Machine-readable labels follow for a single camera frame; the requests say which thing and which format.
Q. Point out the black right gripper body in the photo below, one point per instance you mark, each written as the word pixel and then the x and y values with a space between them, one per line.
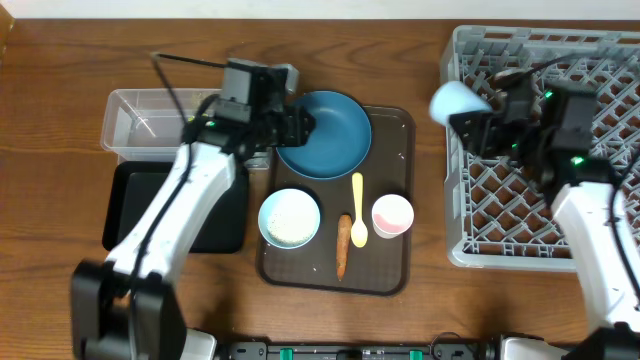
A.
pixel 499 137

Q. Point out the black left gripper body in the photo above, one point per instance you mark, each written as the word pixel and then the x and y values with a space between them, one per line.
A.
pixel 286 127

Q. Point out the light blue cup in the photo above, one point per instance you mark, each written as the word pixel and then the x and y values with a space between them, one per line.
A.
pixel 454 97

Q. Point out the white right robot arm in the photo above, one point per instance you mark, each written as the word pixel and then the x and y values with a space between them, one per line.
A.
pixel 584 196

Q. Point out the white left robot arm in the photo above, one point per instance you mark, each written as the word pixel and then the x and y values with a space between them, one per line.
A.
pixel 126 307

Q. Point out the grey dishwasher rack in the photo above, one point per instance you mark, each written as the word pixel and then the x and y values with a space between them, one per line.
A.
pixel 493 220

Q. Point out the dark blue plate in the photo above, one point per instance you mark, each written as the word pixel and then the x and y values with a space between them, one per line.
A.
pixel 340 141

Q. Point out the light blue rice bowl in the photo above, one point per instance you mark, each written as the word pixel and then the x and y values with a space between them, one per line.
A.
pixel 289 218

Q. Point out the orange carrot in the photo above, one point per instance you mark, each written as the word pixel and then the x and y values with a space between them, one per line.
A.
pixel 342 245

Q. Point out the pink white cup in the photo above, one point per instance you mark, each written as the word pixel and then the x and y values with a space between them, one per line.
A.
pixel 392 215

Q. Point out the yellow plastic spoon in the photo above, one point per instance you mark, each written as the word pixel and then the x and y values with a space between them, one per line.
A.
pixel 359 231

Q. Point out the brown serving tray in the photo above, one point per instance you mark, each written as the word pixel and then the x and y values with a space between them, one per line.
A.
pixel 379 268

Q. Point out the clear plastic bin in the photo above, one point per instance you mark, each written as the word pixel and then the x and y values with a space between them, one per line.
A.
pixel 141 125

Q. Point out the black tray bin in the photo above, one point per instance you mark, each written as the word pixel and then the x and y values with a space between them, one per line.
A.
pixel 136 183

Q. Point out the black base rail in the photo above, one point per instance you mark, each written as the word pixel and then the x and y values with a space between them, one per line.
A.
pixel 450 349

